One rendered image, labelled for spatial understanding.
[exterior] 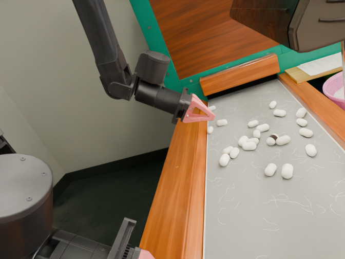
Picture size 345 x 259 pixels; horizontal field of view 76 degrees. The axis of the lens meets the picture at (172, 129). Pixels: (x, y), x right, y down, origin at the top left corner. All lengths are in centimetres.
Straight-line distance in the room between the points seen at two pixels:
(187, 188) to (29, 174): 38
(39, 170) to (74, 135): 227
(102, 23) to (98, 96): 162
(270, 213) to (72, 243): 34
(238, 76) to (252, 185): 52
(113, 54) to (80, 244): 40
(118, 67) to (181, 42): 49
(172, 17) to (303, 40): 82
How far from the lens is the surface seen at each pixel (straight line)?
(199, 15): 97
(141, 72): 54
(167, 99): 54
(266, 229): 44
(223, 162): 58
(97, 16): 53
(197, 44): 98
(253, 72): 94
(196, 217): 48
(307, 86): 85
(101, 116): 220
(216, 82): 93
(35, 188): 19
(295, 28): 18
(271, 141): 61
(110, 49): 53
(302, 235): 43
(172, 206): 50
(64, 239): 25
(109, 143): 233
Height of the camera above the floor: 109
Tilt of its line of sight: 23 degrees down
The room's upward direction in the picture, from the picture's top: 24 degrees counter-clockwise
